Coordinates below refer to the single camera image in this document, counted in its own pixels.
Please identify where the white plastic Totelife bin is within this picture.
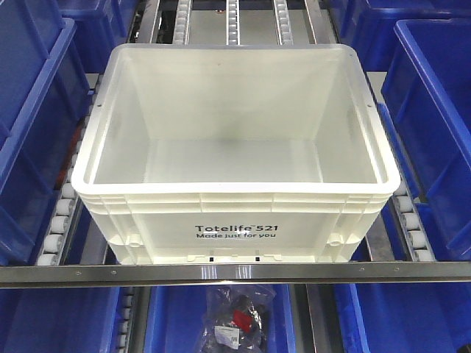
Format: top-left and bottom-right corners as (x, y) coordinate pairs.
(71, 44), (400, 265)

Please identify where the blue bin lower centre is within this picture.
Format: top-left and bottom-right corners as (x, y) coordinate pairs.
(144, 285), (296, 352)

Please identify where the blue bin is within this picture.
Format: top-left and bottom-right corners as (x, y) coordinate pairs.
(334, 282), (470, 352)
(57, 0), (138, 74)
(1, 288), (121, 352)
(327, 0), (470, 71)
(144, 285), (296, 352)

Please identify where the blue bin lower right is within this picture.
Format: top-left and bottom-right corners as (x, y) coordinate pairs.
(334, 282), (470, 352)

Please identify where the blue bin rear right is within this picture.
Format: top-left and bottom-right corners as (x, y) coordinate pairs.
(327, 0), (470, 71)

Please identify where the blue bin rear left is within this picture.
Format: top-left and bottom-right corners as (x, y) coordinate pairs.
(57, 0), (138, 74)

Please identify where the blue bin right shelf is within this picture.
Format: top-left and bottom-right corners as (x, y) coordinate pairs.
(382, 19), (470, 260)

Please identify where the blue bin shelf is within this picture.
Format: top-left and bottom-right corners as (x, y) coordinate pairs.
(382, 19), (470, 260)
(1, 1), (90, 265)

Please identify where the blue bin left shelf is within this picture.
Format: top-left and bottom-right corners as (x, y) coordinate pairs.
(1, 1), (90, 265)

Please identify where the blue bin lower left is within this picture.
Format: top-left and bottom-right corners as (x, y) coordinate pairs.
(1, 288), (121, 352)

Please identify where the plastic bag with parts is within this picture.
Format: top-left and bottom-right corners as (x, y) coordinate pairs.
(196, 284), (276, 352)

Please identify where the rear roller track left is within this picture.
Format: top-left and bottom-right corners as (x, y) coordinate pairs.
(172, 0), (192, 45)

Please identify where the rear roller track right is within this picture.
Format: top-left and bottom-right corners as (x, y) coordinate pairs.
(272, 0), (294, 45)

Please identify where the rear roller track centre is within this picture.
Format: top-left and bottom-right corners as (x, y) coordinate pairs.
(225, 0), (240, 46)

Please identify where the right white roller track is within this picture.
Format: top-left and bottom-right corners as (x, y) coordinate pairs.
(382, 121), (435, 263)

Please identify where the white roller track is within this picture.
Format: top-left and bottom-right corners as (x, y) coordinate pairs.
(382, 121), (435, 263)
(36, 110), (89, 267)

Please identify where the left white roller track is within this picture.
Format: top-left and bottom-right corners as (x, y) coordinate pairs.
(36, 110), (89, 267)

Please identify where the steel shelf front rail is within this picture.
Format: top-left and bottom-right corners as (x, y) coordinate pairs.
(1, 261), (470, 289)

